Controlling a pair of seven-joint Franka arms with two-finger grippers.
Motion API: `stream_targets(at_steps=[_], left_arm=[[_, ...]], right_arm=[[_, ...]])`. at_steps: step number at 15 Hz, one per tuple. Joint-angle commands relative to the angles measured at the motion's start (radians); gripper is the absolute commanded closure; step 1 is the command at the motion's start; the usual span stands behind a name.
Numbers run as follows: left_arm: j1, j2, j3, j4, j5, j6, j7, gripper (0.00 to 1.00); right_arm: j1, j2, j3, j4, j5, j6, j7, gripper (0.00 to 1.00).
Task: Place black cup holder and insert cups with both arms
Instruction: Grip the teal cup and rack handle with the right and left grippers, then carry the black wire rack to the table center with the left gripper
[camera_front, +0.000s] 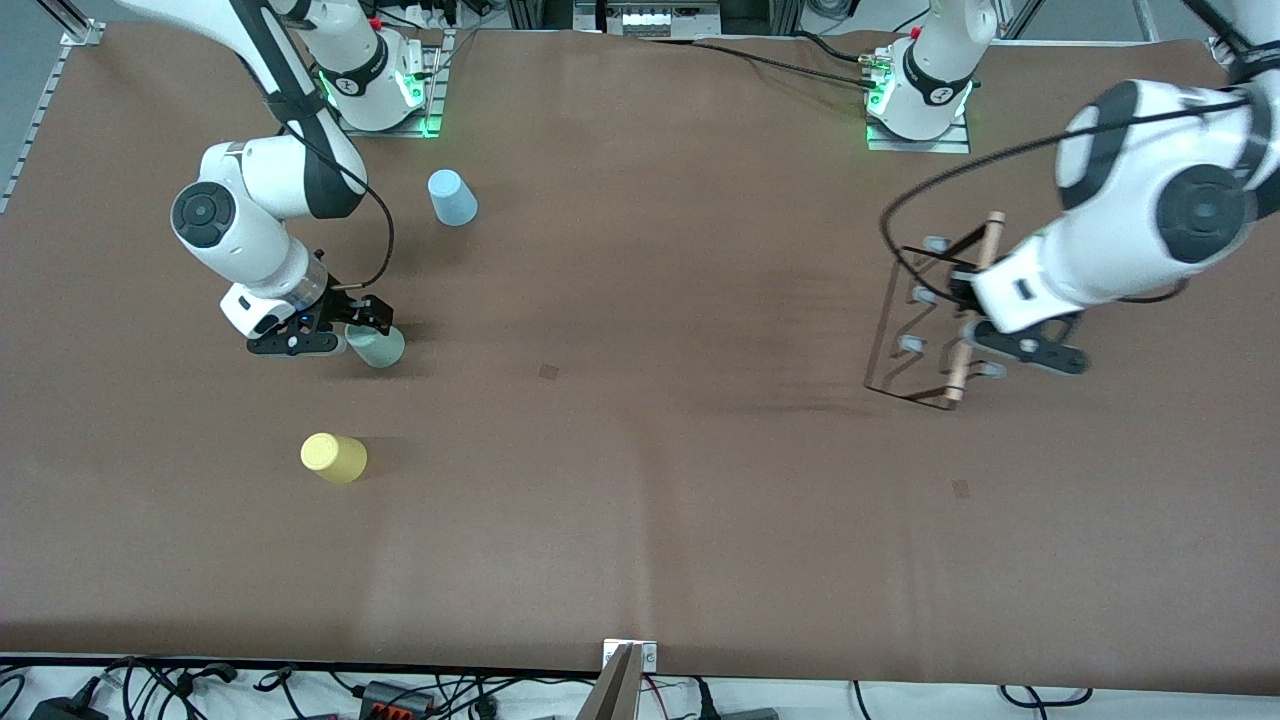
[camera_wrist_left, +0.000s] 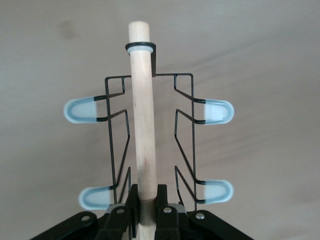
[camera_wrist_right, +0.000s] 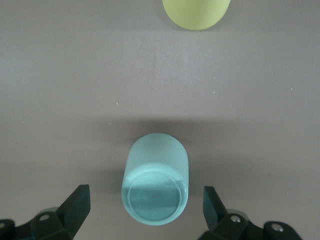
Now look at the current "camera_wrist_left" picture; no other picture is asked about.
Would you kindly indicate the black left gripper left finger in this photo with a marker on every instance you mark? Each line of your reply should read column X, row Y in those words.
column 117, row 225

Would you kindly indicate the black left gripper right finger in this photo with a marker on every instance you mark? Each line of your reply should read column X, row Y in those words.
column 170, row 225

